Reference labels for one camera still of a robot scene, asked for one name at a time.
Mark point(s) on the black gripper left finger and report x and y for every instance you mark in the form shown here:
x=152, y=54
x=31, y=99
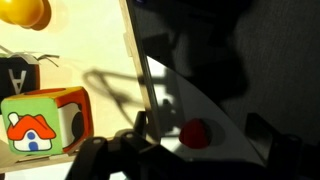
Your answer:
x=110, y=156

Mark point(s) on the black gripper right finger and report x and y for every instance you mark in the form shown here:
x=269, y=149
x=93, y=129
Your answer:
x=279, y=153

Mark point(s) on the red toy strawberry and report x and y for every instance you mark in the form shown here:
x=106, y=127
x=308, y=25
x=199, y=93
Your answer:
x=195, y=135

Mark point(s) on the yellow toy lemon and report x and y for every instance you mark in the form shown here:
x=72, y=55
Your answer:
x=25, y=13

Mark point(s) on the wooden tray box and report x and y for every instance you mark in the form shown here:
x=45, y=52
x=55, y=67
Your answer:
x=89, y=43

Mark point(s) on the white round table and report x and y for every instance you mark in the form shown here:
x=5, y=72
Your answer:
x=229, y=155

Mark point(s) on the picture cube with house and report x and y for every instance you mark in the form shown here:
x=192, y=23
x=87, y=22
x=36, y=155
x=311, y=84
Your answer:
x=47, y=121

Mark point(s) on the black white checkered cube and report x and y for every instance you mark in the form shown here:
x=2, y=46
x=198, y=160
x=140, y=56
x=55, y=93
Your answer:
x=17, y=76

